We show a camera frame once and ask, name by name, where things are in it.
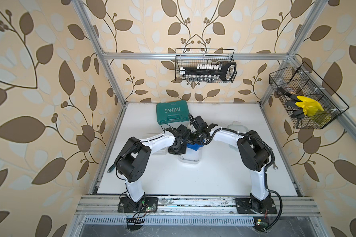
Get black wire basket wall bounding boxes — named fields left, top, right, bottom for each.
left=269, top=62, right=350, bottom=129
left=175, top=47, right=237, bottom=84

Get clear lunch box lid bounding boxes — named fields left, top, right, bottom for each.
left=227, top=121, right=250, bottom=133

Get blue cleaning cloth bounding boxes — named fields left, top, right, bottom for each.
left=187, top=143, right=203, bottom=151

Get black handled pliers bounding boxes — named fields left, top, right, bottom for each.
left=278, top=87, right=305, bottom=119

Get yellow rubber glove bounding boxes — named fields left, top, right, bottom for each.
left=295, top=96, right=325, bottom=117

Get green plastic tool case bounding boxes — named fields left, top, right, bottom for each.
left=156, top=100, right=189, bottom=125

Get black wire basket right wall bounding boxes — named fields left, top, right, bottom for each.
left=269, top=62, right=350, bottom=129

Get black socket set holder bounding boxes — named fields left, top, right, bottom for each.
left=178, top=62, right=237, bottom=83

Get black wire basket back wall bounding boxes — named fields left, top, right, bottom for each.
left=175, top=47, right=237, bottom=84

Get clear lunch box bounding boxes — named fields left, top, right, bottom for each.
left=179, top=148, right=202, bottom=164
left=140, top=133, right=174, bottom=156

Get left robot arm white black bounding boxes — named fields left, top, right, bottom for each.
left=107, top=125, right=191, bottom=203

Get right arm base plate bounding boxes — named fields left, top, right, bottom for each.
left=234, top=196, right=278, bottom=214

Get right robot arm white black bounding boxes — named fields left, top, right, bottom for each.
left=188, top=115, right=275, bottom=201

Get aluminium front rail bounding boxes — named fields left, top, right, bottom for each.
left=75, top=195, right=321, bottom=217

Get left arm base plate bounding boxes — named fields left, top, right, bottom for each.
left=117, top=196, right=158, bottom=213

